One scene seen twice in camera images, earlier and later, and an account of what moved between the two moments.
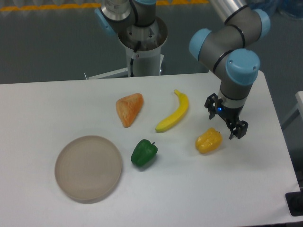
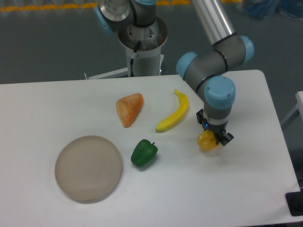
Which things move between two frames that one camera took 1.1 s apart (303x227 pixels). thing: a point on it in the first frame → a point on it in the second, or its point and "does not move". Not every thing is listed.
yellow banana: [183, 107] does not move
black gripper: [237, 129] → [219, 130]
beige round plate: [88, 168] does not move
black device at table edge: [295, 202] does not move
